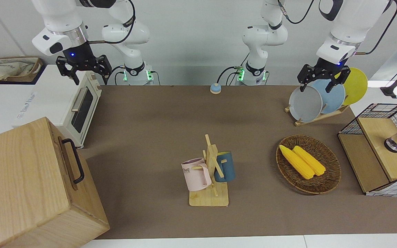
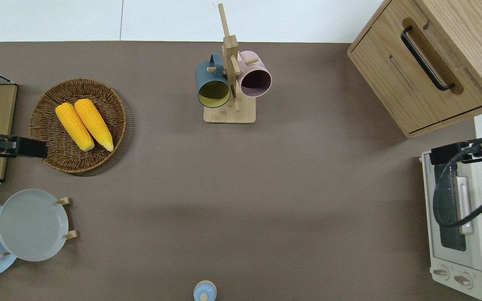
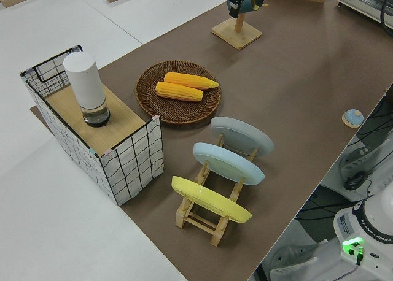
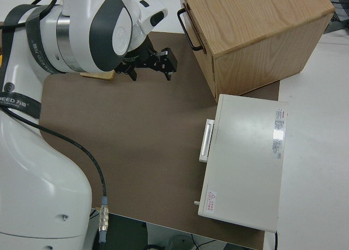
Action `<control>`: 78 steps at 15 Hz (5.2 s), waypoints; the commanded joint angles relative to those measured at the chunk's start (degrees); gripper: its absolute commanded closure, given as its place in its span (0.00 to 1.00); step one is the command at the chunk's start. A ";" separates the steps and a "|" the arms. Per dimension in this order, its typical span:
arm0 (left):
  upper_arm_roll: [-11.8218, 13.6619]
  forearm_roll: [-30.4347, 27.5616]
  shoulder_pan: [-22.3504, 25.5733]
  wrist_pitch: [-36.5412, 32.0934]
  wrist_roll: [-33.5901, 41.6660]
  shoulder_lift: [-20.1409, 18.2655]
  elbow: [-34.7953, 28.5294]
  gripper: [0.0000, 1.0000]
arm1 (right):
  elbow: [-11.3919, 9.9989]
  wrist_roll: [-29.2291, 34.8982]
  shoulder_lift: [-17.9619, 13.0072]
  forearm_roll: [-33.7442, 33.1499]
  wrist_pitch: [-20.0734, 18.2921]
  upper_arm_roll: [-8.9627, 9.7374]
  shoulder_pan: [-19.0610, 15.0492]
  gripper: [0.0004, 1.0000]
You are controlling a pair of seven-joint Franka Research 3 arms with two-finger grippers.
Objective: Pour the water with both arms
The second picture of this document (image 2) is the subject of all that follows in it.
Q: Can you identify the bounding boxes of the black right wrist camera bar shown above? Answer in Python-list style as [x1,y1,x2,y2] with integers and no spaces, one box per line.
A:
[429,139,482,166]

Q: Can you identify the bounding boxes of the pink mug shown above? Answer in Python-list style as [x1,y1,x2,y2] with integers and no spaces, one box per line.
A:
[237,51,272,98]

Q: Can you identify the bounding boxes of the yellow corn cob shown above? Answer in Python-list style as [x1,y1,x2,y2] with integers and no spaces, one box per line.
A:
[74,99,114,152]
[55,103,95,152]

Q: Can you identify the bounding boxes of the wooden plate rack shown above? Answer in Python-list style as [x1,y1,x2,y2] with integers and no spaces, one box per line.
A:
[0,196,78,258]

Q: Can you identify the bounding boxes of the black cabinet handle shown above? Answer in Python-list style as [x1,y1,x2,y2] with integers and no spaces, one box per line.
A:
[400,26,456,92]

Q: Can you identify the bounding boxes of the teal blue mug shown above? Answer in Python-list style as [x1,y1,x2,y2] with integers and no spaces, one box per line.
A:
[195,54,231,108]

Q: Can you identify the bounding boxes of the wooden mug tree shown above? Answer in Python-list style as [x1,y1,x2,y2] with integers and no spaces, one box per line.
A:
[203,3,258,124]

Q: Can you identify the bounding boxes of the wooden cabinet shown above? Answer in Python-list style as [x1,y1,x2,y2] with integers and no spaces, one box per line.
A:
[347,0,482,139]

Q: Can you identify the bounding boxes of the round wicker basket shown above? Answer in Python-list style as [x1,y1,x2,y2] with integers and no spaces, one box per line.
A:
[29,78,127,173]

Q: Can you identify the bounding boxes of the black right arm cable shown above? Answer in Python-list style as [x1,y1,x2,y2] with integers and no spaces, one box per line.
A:
[433,144,482,229]

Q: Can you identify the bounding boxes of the brown table mat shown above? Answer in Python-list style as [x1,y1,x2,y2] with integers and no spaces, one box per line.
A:
[0,41,476,301]

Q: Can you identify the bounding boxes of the grey plate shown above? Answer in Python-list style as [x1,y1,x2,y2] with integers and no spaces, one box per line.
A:
[0,189,69,262]

